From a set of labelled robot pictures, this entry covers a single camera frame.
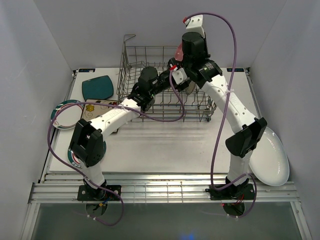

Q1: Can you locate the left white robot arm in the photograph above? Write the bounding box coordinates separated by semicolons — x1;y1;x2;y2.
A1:
69;58;187;200

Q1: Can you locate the cream square flower plate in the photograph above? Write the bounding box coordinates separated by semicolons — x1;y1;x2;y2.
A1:
81;99;118;122

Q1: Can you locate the white oval platter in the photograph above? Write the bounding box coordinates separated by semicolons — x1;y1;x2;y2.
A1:
249;127;290;187

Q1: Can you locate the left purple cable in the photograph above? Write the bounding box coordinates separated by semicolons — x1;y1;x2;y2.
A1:
47;69;186;227

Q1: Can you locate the logo sticker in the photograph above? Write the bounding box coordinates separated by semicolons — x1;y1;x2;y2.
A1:
78;68;96;73
226;67;245;73

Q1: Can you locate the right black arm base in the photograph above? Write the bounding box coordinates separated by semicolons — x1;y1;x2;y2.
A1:
205;183;256;200

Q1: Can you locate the round plate red teal rim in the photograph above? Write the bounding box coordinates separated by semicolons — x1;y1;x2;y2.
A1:
67;140;107;169

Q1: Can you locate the grey wire dish rack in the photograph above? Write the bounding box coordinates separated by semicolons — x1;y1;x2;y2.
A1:
117;34;217;122

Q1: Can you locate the left logo sticker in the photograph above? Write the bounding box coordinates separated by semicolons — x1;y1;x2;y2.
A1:
78;68;96;73

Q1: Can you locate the right logo sticker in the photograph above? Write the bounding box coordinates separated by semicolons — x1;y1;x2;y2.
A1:
226;67;245;73

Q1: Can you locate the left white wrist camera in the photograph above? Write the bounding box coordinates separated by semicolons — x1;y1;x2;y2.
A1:
169;65;188;85

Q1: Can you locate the pink dotted scalloped plate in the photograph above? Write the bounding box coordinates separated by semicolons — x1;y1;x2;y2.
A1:
174;43;184;62

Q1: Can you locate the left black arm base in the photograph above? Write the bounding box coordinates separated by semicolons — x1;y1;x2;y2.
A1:
76;185;122;202

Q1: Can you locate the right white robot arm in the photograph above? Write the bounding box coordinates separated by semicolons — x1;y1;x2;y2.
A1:
182;32;267;199

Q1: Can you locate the speckled beige round plate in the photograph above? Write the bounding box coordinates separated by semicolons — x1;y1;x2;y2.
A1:
184;81;196;96

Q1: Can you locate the teal square plate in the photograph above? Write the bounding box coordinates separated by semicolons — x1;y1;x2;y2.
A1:
81;75;114;101

